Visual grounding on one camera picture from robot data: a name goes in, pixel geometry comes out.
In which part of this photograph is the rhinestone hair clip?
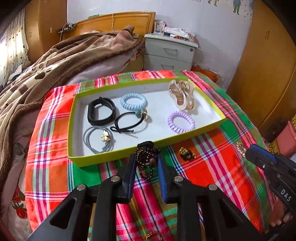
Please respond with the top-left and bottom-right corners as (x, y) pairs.
(235, 142), (247, 158)

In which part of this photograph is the grey hair tie gold charm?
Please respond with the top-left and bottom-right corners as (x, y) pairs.
(83, 126), (114, 154)

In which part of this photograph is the dark beaded bracelet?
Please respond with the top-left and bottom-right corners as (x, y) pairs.
(134, 141), (161, 182)

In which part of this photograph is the purple spiral hair tie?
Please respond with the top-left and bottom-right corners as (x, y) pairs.
(167, 110), (196, 134)

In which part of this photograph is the black hair tie teal bead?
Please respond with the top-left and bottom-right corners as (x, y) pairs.
(110, 108), (148, 133)

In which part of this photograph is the light blue spiral hair tie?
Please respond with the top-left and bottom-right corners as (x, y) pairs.
(120, 92), (148, 112)

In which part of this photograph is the person's right hand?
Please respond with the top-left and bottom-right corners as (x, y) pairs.
(269, 199), (293, 227)

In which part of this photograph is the pink box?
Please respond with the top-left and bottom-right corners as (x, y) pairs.
(276, 121), (295, 158)

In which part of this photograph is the plaid colourful bed cloth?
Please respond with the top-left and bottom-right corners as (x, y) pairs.
(25, 70), (276, 232)

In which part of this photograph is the wooden door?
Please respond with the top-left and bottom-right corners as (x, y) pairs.
(227, 1), (295, 137)

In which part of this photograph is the yellow-green shallow box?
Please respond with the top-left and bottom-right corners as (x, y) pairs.
(67, 77), (226, 167)

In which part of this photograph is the orange cardboard box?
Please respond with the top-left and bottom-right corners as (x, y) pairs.
(191, 65), (218, 82)

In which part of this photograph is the floral bed sheet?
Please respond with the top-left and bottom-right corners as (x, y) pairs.
(1, 134), (32, 240)

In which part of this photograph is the black wrist band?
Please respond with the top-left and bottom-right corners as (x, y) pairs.
(87, 97), (116, 126)

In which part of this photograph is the rose gold hair claw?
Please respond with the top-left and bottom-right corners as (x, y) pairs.
(169, 79), (195, 110)

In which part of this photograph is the grey bedside drawer cabinet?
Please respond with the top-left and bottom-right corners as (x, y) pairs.
(143, 34), (198, 70)

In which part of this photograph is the brown patterned blanket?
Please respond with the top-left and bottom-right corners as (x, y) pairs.
(1, 25), (144, 185)

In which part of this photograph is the clear glass cup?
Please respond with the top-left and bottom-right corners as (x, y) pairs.
(154, 20), (166, 36)

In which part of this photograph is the dotted window curtain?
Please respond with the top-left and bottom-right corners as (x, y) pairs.
(1, 8), (29, 86)

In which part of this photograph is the wooden headboard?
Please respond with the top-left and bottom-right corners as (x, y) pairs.
(62, 11), (156, 40)

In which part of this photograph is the tall wooden wardrobe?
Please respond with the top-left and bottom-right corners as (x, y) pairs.
(25, 0), (67, 63)

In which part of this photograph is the gold ring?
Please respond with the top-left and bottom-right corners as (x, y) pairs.
(143, 231), (164, 241)

